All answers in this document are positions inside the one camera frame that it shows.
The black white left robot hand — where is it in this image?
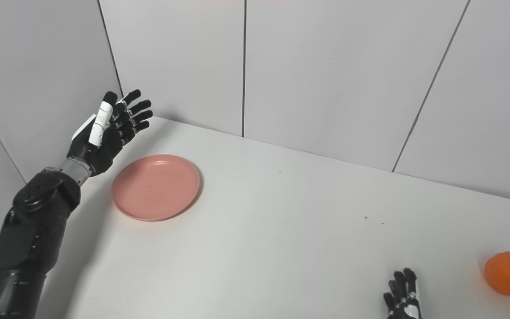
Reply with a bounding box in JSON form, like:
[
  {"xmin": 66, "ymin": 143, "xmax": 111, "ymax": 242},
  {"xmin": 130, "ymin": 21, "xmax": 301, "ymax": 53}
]
[{"xmin": 66, "ymin": 89, "xmax": 154, "ymax": 177}]

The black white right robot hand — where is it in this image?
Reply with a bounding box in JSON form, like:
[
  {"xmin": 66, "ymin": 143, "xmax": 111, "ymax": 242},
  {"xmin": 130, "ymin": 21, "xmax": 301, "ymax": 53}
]
[{"xmin": 383, "ymin": 268, "xmax": 423, "ymax": 319}]

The pink round plate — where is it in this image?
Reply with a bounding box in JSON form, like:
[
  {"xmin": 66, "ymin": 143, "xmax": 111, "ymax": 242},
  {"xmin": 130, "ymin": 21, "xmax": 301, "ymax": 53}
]
[{"xmin": 111, "ymin": 154, "xmax": 201, "ymax": 222}]

